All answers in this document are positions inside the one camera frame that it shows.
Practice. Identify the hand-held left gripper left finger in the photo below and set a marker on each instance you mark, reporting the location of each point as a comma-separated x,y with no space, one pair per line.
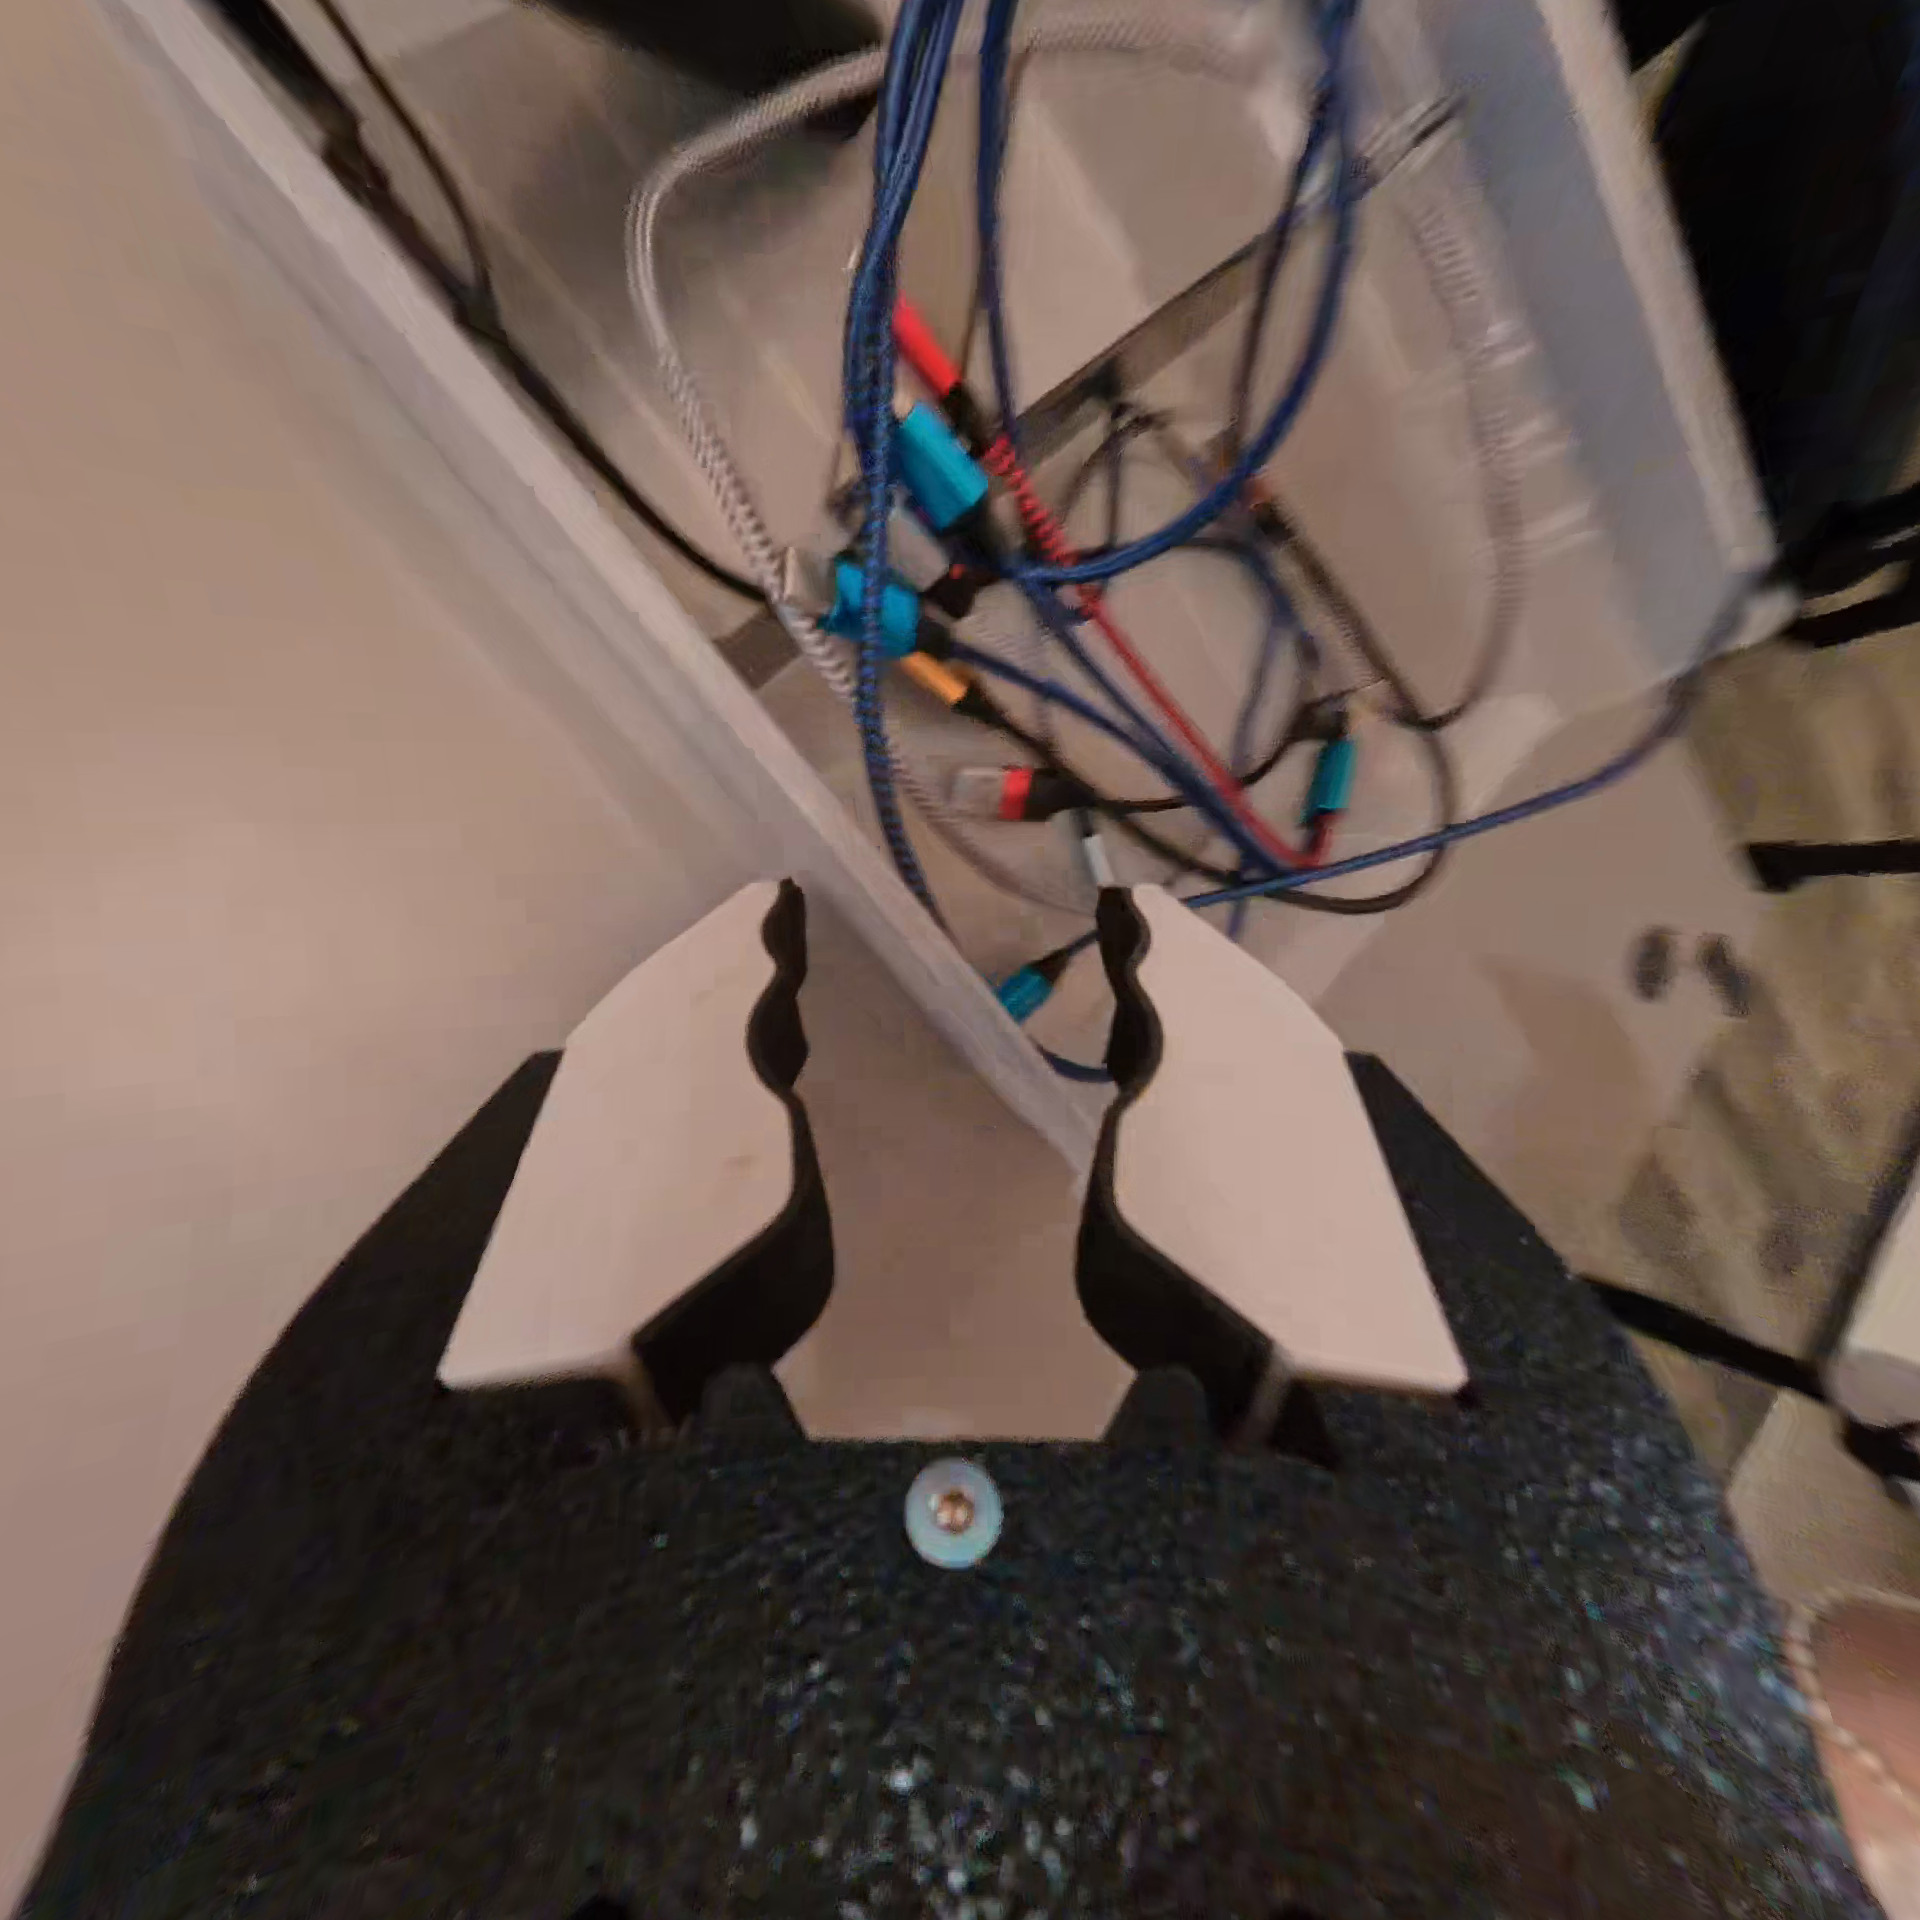
646,1201

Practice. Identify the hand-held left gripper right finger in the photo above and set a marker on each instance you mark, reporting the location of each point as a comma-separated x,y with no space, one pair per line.
1276,1201

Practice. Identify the clear plastic tray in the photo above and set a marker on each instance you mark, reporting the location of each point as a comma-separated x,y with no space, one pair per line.
1575,301

